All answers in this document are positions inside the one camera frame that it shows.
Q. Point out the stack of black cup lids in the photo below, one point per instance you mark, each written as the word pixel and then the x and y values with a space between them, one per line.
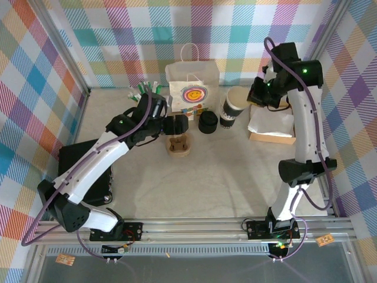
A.
pixel 208 122

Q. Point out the white printed paper bag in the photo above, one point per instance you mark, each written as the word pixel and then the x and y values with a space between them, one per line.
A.
pixel 191 76

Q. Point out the black paper coffee cup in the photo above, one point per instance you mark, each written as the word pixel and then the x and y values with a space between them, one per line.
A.
pixel 237 98

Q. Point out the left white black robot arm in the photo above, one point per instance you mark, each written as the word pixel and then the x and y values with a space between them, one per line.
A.
pixel 88 171

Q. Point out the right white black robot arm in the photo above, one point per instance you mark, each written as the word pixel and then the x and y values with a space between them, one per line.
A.
pixel 306 126

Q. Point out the green white wrapped stirrer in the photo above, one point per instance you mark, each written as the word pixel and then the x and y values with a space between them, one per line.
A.
pixel 157 89
pixel 142 88
pixel 150 87
pixel 132 96

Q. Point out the stack of white napkins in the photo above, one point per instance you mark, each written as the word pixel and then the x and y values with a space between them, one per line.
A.
pixel 265 121

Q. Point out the cardboard napkin box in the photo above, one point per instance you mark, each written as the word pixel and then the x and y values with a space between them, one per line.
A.
pixel 271 140

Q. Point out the black case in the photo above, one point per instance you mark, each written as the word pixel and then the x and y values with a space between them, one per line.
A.
pixel 69 156

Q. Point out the small controller board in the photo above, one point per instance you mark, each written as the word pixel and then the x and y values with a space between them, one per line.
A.
pixel 116 250
pixel 279 249

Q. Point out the orange sticker tag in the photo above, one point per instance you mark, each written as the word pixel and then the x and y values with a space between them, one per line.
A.
pixel 324 241
pixel 65 260

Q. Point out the aluminium frame post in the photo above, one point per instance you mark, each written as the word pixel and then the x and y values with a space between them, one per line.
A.
pixel 62 47
pixel 328 29

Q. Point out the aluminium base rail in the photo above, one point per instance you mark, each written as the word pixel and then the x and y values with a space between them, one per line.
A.
pixel 191 233

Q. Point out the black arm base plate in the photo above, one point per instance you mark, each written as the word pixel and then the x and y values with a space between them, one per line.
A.
pixel 256 230
pixel 134 231

